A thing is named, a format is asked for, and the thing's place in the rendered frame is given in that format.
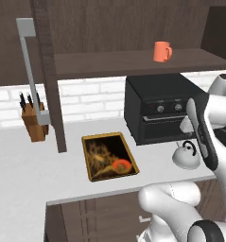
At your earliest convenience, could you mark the dark wood wall cabinet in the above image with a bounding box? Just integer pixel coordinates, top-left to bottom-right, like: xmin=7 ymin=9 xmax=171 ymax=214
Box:
xmin=0 ymin=0 xmax=226 ymax=87

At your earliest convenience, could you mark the brown wooden knife block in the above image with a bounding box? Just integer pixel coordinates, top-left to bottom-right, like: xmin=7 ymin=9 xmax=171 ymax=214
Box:
xmin=21 ymin=101 xmax=50 ymax=143

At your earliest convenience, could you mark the dark wood base cabinet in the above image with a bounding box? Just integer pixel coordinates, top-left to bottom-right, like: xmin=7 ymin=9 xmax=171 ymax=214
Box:
xmin=43 ymin=178 xmax=226 ymax=242

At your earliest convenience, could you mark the black-handled knife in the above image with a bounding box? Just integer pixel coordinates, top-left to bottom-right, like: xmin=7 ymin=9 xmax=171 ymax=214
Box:
xmin=26 ymin=93 xmax=35 ymax=110
xmin=18 ymin=91 xmax=27 ymax=113
xmin=35 ymin=90 xmax=42 ymax=108

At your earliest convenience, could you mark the dark wood cabinet door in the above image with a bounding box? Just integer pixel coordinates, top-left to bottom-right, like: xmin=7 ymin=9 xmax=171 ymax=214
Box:
xmin=200 ymin=5 xmax=226 ymax=64
xmin=28 ymin=0 xmax=68 ymax=154

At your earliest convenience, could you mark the black toaster oven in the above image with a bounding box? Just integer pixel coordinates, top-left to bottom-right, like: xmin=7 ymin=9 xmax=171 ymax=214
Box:
xmin=123 ymin=73 xmax=211 ymax=147

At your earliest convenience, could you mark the long grey door handle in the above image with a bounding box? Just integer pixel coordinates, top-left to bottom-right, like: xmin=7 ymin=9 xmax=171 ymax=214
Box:
xmin=15 ymin=17 xmax=51 ymax=128

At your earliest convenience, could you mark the white drawer handle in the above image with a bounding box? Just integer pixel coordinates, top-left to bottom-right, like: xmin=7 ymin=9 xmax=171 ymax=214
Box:
xmin=138 ymin=215 xmax=152 ymax=224

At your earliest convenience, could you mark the orange mug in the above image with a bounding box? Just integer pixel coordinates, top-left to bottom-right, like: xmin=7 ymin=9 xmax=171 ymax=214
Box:
xmin=152 ymin=41 xmax=174 ymax=63

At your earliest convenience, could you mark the white kettle with black handle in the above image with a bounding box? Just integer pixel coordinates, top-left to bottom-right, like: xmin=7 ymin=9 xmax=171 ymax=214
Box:
xmin=171 ymin=140 xmax=202 ymax=171

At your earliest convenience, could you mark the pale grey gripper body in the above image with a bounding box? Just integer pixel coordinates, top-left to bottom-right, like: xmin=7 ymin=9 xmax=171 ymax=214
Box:
xmin=179 ymin=116 xmax=196 ymax=134

